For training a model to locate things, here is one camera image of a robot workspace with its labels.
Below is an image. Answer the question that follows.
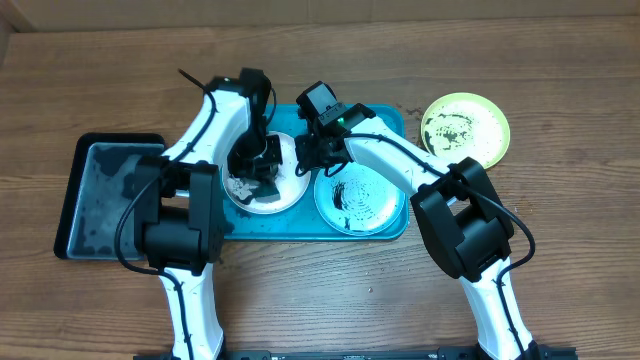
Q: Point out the green yellow sponge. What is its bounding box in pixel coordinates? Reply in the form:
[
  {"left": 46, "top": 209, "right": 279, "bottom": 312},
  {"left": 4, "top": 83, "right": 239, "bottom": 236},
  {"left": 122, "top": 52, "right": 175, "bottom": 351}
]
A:
[{"left": 246, "top": 182, "right": 281, "bottom": 203}]

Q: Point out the white plate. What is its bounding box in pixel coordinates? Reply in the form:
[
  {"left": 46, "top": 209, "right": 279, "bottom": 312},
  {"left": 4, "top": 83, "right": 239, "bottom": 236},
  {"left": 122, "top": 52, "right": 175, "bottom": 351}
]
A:
[{"left": 222, "top": 131, "right": 311, "bottom": 215}]

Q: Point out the light blue plate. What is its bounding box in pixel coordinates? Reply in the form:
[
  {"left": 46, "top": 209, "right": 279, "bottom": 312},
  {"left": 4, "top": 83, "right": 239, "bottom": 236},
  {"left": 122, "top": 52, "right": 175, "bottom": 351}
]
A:
[{"left": 313, "top": 163, "right": 409, "bottom": 241}]

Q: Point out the yellow-green plate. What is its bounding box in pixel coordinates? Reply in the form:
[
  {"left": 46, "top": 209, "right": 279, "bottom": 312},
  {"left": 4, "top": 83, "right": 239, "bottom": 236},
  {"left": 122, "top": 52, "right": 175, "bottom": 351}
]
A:
[{"left": 420, "top": 92, "right": 511, "bottom": 169}]

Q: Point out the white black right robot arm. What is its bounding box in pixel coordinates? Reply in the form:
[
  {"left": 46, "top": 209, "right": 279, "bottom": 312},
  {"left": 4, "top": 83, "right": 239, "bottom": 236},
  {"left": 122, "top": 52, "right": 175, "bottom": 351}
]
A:
[{"left": 296, "top": 82, "right": 544, "bottom": 359}]

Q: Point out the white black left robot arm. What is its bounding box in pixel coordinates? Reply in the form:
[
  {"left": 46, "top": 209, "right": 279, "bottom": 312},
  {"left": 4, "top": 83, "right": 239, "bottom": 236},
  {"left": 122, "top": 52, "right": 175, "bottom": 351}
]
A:
[{"left": 122, "top": 68, "right": 283, "bottom": 359}]

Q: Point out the blue plastic tray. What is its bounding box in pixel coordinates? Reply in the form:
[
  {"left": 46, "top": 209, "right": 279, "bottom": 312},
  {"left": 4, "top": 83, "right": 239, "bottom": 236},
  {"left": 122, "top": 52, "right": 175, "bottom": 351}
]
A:
[{"left": 209, "top": 103, "right": 411, "bottom": 243}]

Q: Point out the black water basin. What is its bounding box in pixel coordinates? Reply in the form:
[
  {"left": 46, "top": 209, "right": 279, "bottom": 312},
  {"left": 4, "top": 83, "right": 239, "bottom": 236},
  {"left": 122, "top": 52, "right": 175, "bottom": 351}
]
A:
[{"left": 53, "top": 133, "right": 165, "bottom": 261}]

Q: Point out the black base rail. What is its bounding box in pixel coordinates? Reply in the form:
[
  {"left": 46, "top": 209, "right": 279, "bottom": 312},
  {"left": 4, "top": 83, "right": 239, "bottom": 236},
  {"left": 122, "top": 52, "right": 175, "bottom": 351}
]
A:
[{"left": 219, "top": 347, "right": 579, "bottom": 360}]

